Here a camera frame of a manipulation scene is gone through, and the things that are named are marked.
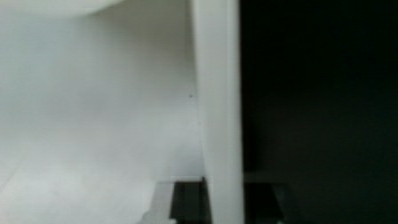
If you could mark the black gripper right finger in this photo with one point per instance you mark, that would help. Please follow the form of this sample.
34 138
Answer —
270 206

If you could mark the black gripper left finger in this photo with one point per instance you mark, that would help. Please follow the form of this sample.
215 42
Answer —
180 206

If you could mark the white square tabletop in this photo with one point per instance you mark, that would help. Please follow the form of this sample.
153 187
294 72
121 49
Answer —
119 109

